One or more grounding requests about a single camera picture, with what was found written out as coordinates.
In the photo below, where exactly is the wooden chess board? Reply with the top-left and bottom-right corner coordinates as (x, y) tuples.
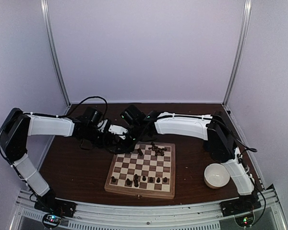
(104, 142), (176, 199)

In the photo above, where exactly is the dark knight chess piece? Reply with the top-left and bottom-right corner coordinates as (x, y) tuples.
(126, 179), (132, 186)

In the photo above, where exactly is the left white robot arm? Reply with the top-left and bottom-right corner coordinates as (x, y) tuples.
(0, 107), (113, 213)

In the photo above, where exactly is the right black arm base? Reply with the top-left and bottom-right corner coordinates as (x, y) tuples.
(220, 191), (262, 229)

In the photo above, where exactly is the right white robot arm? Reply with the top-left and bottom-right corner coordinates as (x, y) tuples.
(108, 105), (258, 212)

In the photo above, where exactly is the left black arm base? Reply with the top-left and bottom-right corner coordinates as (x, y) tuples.
(33, 189), (77, 230)

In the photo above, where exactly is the pile of dark chess pieces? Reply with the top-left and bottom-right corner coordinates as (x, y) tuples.
(137, 142), (167, 156)

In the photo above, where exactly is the white bowl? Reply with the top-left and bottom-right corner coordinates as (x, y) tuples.
(204, 163), (230, 189)

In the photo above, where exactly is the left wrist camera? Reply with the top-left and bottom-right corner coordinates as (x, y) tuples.
(97, 119), (111, 132)

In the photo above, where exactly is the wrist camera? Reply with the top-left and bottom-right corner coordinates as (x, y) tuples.
(108, 125), (128, 139)
(97, 119), (111, 132)

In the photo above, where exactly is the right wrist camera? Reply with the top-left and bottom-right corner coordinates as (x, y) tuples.
(108, 125), (128, 139)

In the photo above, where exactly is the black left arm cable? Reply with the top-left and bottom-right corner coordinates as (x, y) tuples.
(75, 96), (108, 120)

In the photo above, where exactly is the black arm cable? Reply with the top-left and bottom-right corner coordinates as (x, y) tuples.
(213, 119), (258, 154)
(75, 96), (108, 120)

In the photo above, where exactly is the front aluminium rail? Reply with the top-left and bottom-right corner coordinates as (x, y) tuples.
(8, 189), (288, 230)

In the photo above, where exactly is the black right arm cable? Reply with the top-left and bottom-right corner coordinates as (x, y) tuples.
(213, 119), (258, 154)

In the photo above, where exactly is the left aluminium frame post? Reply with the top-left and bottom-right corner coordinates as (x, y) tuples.
(40, 0), (71, 107)

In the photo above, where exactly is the aluminium frame post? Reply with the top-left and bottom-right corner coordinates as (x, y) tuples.
(222, 0), (252, 107)
(40, 0), (71, 107)

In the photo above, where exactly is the right aluminium frame post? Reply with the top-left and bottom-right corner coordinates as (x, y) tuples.
(222, 0), (252, 107)

